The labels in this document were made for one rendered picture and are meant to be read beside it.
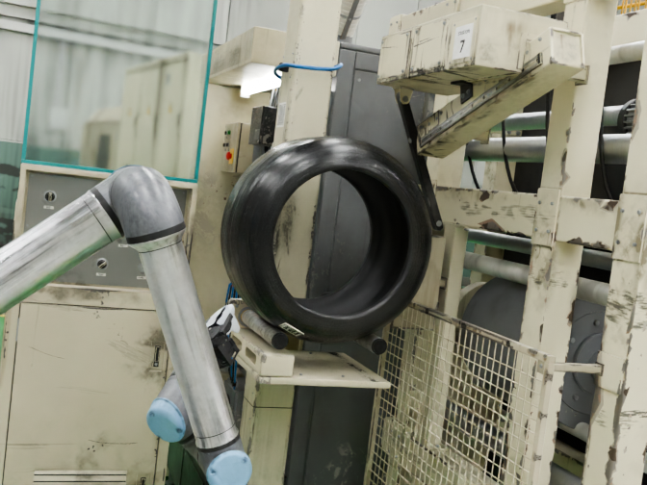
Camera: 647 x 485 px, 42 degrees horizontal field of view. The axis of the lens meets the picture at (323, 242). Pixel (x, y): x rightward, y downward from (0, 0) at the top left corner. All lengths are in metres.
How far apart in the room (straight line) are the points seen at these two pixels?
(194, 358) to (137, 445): 1.27
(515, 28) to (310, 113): 0.72
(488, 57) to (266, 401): 1.22
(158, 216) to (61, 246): 0.23
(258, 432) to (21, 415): 0.75
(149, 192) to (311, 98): 1.03
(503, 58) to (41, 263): 1.16
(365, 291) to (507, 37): 0.86
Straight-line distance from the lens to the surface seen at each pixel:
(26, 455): 2.89
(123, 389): 2.85
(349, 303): 2.50
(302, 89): 2.54
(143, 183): 1.63
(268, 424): 2.64
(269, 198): 2.13
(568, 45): 2.10
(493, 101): 2.23
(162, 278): 1.63
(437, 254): 2.65
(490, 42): 2.10
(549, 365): 1.93
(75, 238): 1.72
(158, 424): 1.84
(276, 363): 2.20
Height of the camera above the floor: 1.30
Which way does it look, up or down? 4 degrees down
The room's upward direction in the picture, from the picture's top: 7 degrees clockwise
